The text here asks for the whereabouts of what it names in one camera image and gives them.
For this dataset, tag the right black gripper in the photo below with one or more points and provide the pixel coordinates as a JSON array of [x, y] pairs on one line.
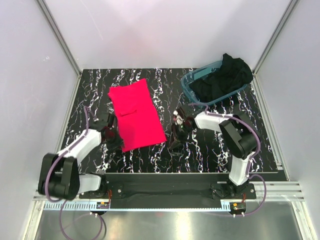
[[177, 140]]

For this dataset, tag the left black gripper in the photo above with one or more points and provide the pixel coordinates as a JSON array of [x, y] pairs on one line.
[[119, 141]]

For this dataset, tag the pink red t shirt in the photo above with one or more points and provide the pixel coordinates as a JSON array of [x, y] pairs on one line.
[[139, 124]]

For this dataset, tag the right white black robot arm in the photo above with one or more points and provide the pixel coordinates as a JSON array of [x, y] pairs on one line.
[[239, 135]]

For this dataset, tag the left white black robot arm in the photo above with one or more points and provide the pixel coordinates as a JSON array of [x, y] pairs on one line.
[[59, 174]]

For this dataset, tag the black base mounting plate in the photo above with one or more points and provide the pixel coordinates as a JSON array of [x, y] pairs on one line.
[[167, 177]]

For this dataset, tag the black t shirt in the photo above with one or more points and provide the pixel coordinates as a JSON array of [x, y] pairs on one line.
[[231, 75]]

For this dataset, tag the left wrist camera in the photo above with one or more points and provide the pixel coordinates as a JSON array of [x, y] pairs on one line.
[[107, 120]]

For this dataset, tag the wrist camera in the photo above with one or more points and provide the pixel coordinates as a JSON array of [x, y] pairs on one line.
[[179, 116], [107, 120]]

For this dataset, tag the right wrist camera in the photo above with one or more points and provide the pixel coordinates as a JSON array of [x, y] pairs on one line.
[[179, 116]]

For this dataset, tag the white slotted cable duct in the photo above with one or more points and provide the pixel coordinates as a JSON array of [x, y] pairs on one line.
[[115, 205]]

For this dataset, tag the aluminium front rail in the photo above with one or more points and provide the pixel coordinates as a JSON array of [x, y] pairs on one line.
[[275, 191]]

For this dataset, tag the left aluminium frame post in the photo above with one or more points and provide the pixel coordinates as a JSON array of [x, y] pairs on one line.
[[58, 35]]

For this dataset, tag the aluminium frame post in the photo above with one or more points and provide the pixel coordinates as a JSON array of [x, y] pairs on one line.
[[58, 35], [276, 33]]

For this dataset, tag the right aluminium frame post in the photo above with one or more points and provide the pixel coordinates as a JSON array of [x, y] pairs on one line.
[[276, 33]]

